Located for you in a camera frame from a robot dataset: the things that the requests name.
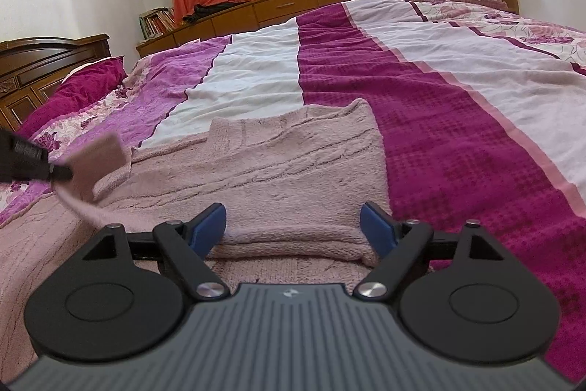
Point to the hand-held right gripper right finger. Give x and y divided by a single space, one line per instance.
377 230

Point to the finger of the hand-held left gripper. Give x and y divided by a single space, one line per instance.
32 157

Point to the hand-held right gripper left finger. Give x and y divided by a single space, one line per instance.
208 228

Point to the pink knitted sweater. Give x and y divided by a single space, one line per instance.
274 171

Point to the magenta pillow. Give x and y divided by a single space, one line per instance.
78 88

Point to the dark wooden headboard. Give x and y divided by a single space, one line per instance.
41 61

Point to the magenta white striped bed blanket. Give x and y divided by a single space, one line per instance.
458 120

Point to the row of books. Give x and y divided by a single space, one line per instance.
158 22

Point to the dark cloth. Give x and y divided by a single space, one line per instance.
203 13

